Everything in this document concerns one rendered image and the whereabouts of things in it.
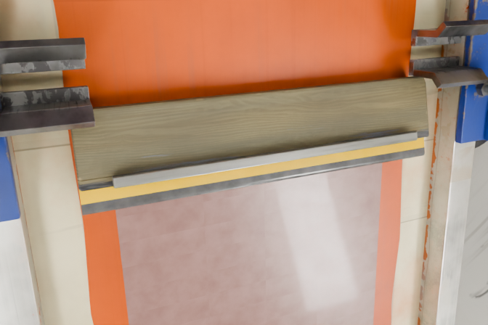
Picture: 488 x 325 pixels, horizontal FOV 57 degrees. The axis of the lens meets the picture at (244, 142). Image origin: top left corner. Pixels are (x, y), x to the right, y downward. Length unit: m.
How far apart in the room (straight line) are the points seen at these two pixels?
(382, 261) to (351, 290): 0.06
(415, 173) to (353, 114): 0.17
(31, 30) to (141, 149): 0.14
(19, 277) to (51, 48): 0.22
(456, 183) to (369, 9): 0.26
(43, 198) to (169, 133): 0.14
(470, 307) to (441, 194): 2.71
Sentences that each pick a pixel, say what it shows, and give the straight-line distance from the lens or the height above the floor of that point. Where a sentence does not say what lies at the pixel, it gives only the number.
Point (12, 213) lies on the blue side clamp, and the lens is 0.44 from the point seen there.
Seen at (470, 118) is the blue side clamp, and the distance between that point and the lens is 0.63.
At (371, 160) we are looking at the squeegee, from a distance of 0.56.
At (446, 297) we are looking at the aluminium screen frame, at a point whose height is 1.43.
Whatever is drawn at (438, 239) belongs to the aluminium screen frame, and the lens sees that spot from 0.70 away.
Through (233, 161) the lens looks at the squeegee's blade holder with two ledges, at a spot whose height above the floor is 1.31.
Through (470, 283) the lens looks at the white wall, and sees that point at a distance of 3.30.
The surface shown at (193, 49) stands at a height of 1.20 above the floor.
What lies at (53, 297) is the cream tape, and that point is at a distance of 0.53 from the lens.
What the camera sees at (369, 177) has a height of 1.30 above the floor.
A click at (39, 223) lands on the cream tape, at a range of 0.50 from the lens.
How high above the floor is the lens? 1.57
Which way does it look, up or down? 38 degrees down
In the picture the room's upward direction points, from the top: 155 degrees clockwise
